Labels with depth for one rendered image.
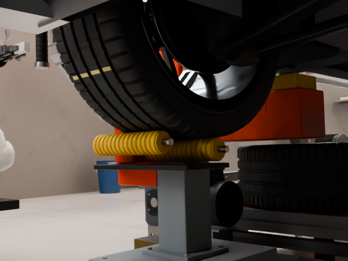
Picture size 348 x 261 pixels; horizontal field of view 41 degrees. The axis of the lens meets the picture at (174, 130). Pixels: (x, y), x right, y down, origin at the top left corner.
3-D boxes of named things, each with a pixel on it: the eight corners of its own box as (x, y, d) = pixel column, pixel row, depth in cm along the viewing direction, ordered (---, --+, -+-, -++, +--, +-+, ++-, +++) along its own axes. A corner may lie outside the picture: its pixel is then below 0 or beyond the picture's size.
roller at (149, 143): (162, 154, 107) (162, 129, 107) (86, 156, 128) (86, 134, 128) (180, 154, 111) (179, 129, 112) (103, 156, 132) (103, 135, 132)
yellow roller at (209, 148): (220, 161, 111) (219, 136, 111) (137, 162, 131) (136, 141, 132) (235, 160, 115) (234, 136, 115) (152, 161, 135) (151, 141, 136)
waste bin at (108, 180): (113, 190, 617) (113, 157, 618) (131, 191, 593) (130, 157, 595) (90, 193, 589) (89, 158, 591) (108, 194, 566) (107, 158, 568)
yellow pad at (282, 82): (296, 87, 149) (295, 72, 150) (259, 92, 159) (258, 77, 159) (317, 90, 159) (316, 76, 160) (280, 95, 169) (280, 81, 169)
